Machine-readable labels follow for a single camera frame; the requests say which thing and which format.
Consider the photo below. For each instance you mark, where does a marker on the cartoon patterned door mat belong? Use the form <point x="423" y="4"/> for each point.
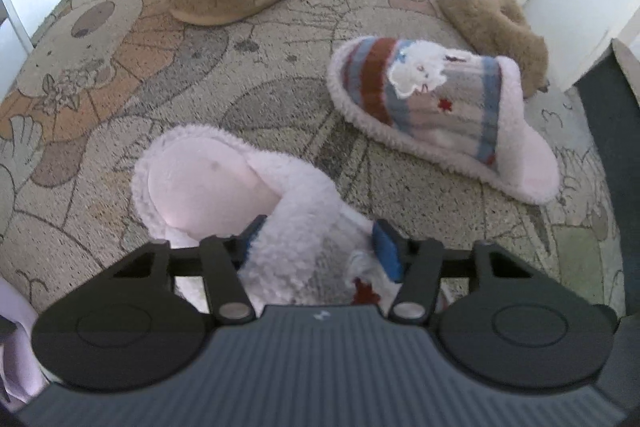
<point x="111" y="76"/>

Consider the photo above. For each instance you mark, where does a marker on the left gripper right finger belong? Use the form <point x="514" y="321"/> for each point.
<point x="493" y="314"/>

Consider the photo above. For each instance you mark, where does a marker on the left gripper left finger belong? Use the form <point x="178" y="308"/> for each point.
<point x="148" y="316"/>

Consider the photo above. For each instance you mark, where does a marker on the striped knit slipper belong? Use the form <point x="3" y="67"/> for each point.
<point x="313" y="249"/>
<point x="462" y="111"/>

